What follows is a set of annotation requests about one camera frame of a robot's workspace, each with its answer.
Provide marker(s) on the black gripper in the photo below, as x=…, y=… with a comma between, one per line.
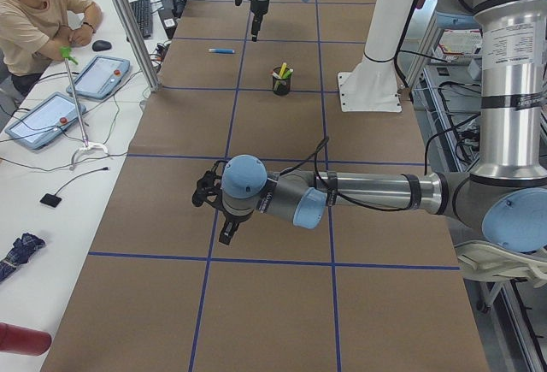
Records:
x=257, y=7
x=231, y=219

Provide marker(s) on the blue highlighter pen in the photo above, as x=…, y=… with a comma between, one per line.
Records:
x=222, y=51

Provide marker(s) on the yellow highlighter pen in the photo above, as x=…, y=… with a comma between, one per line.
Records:
x=282, y=70

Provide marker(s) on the green highlighter pen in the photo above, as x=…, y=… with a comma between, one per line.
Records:
x=287, y=74

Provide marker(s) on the black mesh pen cup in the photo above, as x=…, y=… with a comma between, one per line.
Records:
x=280, y=87

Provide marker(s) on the black keyboard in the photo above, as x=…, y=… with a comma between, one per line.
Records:
x=142, y=12

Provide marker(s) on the black computer mouse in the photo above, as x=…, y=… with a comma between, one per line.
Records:
x=101, y=45

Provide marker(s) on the far blue teach pendant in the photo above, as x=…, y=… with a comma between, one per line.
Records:
x=101, y=76

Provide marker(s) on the blue teach pendant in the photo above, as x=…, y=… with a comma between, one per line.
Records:
x=101, y=76
x=44, y=123

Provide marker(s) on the small black square pad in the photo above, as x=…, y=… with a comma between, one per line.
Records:
x=51, y=200

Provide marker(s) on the folded dark blue umbrella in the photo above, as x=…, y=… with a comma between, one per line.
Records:
x=20, y=253

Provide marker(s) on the near blue teach pendant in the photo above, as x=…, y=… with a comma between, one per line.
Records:
x=44, y=123

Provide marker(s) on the seated man beige shirt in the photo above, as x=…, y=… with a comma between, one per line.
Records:
x=34, y=31

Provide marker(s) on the red bottle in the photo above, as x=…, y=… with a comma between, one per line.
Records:
x=24, y=341

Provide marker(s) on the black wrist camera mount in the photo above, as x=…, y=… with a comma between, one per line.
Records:
x=208, y=188

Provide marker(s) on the aluminium frame post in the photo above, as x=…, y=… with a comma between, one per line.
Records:
x=135, y=39

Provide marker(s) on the white camera stand column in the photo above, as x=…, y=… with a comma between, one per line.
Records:
x=372, y=85

